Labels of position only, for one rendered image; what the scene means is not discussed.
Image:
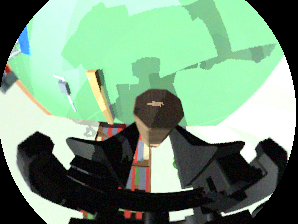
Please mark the metal hook tool with tan handle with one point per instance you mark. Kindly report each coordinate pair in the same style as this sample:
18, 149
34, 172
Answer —
157, 112

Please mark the blue flat strip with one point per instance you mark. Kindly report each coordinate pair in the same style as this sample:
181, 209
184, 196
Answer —
24, 42

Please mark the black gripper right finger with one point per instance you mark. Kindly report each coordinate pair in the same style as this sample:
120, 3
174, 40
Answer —
194, 155

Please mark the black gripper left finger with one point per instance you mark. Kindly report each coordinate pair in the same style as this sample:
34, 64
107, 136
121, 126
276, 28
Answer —
117, 153

